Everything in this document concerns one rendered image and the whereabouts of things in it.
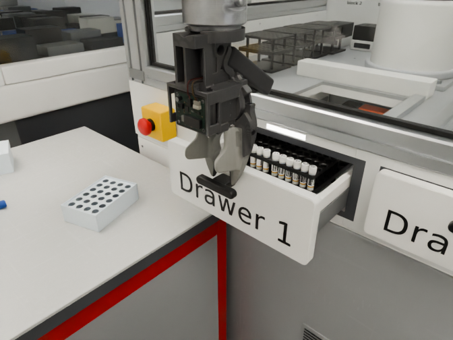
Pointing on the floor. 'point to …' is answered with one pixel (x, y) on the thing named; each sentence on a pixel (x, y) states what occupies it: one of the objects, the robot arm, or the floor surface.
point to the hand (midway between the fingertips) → (226, 170)
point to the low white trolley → (106, 251)
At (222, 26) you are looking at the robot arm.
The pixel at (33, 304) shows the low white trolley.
